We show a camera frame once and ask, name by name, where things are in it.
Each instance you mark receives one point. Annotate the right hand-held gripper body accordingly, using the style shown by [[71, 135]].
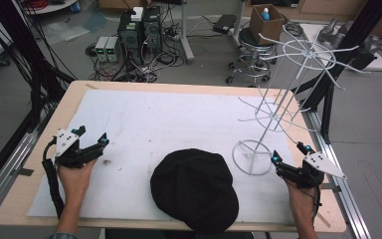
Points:
[[311, 171]]

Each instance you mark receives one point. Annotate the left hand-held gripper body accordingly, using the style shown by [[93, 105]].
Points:
[[65, 142]]

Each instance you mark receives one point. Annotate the black hat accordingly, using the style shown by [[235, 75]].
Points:
[[195, 189]]

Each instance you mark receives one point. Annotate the person's right hand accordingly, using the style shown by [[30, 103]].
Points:
[[301, 197]]

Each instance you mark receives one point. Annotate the person's left hand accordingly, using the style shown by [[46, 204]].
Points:
[[75, 177]]

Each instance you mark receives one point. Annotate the black tape strip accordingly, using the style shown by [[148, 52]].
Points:
[[25, 172]]

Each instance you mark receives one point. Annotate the white table mat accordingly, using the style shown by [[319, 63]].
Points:
[[162, 119]]

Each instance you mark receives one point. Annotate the grey power supply unit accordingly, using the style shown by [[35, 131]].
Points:
[[113, 49], [101, 49]]

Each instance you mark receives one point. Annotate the blue sleeve cuff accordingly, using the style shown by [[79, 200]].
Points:
[[61, 236]]

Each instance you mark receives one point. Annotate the clear plastic sheet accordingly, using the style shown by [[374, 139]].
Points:
[[64, 31]]

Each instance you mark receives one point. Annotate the chrome rolling stool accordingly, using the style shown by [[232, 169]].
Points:
[[252, 56]]

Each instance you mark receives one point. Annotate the black computer tower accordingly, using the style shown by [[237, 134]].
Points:
[[130, 36], [152, 30]]

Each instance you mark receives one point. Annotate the white floor board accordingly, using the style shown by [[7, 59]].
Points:
[[378, 61]]

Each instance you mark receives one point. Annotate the brown cardboard box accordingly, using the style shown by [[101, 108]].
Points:
[[268, 30]]

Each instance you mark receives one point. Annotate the round white table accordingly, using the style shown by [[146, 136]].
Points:
[[56, 6]]

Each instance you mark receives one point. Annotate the small white box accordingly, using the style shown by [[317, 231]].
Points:
[[137, 14]]

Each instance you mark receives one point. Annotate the blue bottle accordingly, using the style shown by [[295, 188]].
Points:
[[265, 14]]

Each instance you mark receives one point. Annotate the white table leg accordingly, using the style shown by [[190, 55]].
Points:
[[186, 36], [238, 23]]

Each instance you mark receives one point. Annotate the flat black device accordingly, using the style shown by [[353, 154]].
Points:
[[225, 23]]

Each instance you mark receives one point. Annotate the aluminium frame rail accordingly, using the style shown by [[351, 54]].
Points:
[[3, 176], [341, 199]]

